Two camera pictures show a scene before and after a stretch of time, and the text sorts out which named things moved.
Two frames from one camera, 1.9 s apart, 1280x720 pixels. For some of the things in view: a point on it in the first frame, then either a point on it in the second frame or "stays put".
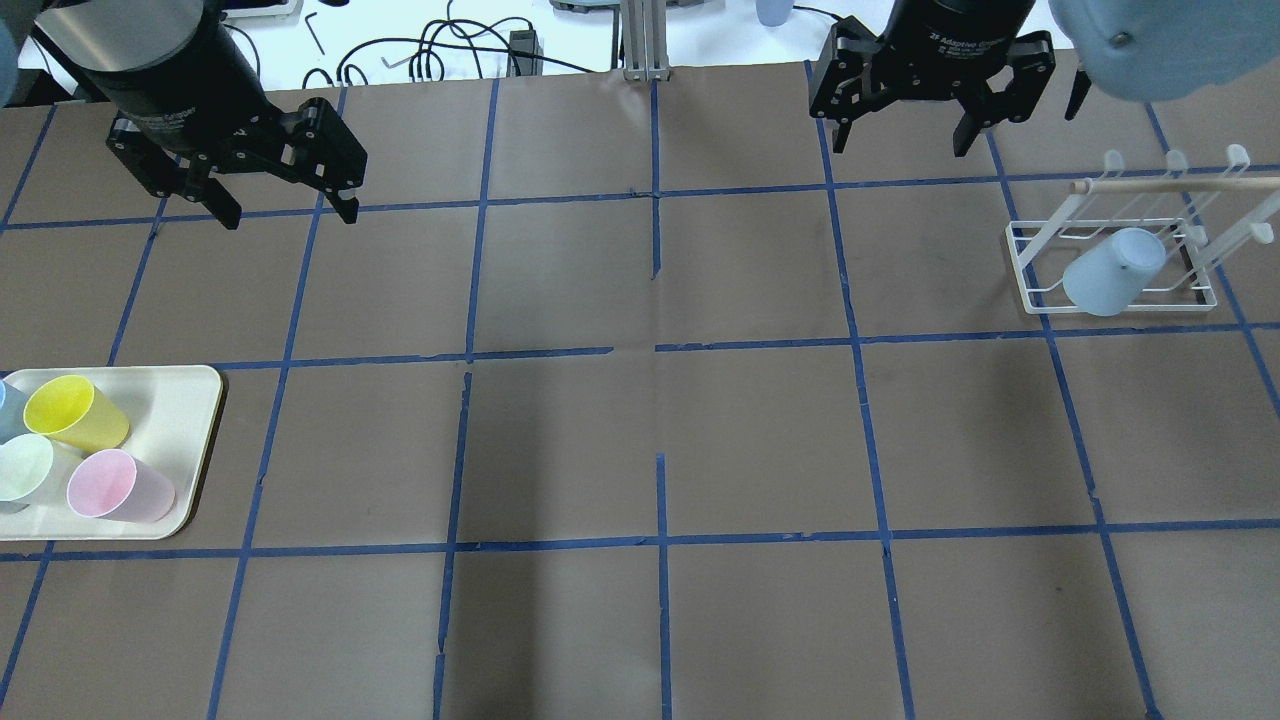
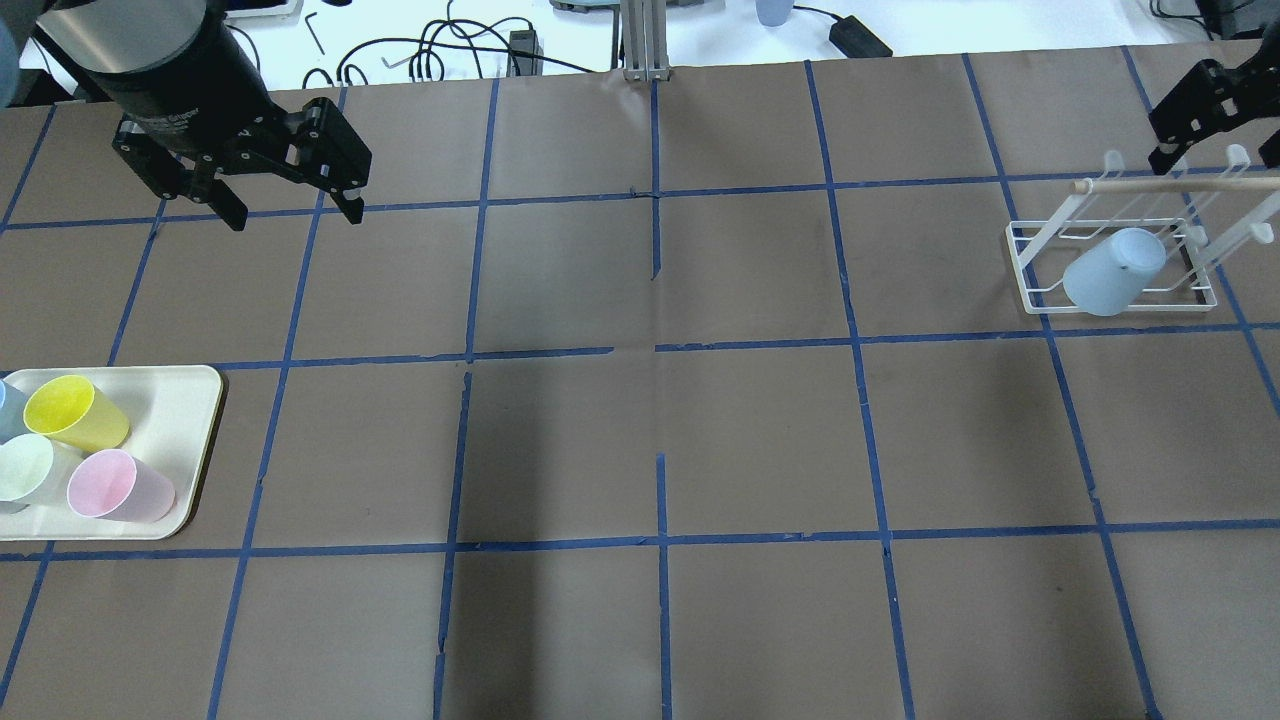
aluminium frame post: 645,40 stays put
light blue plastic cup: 1107,278 stays put
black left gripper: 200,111 stays put
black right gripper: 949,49 -> 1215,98
